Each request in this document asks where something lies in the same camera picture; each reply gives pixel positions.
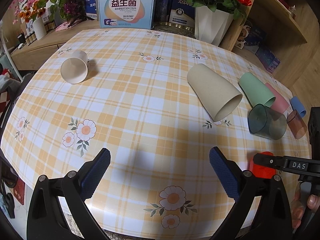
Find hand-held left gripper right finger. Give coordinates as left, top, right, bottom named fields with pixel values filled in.
left=209, top=146, right=296, bottom=240

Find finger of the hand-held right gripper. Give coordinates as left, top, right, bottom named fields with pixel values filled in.
left=248, top=152, right=285, bottom=180

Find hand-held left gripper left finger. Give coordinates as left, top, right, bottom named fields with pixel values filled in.
left=26, top=147, right=112, bottom=240

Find translucent teal cup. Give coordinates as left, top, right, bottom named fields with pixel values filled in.
left=247, top=104, right=287, bottom=140

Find translucent brown cup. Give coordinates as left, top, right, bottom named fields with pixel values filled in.
left=286, top=110, right=308, bottom=140

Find blue cup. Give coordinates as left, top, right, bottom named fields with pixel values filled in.
left=289, top=96, right=307, bottom=118

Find pink cup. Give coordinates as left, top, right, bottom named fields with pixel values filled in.
left=264, top=82, right=290, bottom=113

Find green cup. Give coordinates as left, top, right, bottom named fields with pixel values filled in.
left=238, top=72, right=276, bottom=108

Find beige cup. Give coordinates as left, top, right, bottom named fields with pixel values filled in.
left=187, top=63, right=243, bottom=122

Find white cup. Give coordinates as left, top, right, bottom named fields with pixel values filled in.
left=60, top=50, right=89, bottom=85

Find person's right hand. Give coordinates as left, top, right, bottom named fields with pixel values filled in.
left=291, top=181, right=320, bottom=230

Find yellow plaid floral tablecloth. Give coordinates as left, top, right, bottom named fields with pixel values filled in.
left=0, top=29, right=313, bottom=233

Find blue boxes in shelf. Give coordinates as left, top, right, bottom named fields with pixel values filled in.
left=235, top=20, right=281, bottom=73

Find wooden sideboard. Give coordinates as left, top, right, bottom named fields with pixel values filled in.
left=10, top=19, right=100, bottom=72

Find wooden shelf unit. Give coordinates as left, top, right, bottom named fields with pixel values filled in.
left=219, top=0, right=316, bottom=74

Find white pole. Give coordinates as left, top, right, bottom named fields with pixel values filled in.
left=0, top=31, right=23, bottom=82

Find white faceted planter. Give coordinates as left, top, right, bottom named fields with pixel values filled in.
left=194, top=6, right=234, bottom=47

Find pink cloth item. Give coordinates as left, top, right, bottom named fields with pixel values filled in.
left=55, top=20, right=85, bottom=32

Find row of small dark bottles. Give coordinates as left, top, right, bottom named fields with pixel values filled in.
left=17, top=31, right=37, bottom=46

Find silver patterned tray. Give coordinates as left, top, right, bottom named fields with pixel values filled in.
left=153, top=21, right=196, bottom=38

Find white ribbed vase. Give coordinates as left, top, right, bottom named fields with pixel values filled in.
left=32, top=17, right=48, bottom=40

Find blue and white box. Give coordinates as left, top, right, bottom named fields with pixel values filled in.
left=84, top=0, right=99, bottom=20

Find light blue printed box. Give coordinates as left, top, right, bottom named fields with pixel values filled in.
left=98, top=0, right=157, bottom=29

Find dark blue box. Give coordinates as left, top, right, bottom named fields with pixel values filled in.
left=169, top=0, right=196, bottom=28

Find dark patterned tall box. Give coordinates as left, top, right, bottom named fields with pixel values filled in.
left=155, top=0, right=173, bottom=23

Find pink and orange flower bouquet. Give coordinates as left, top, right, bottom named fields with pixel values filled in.
left=15, top=0, right=50, bottom=22

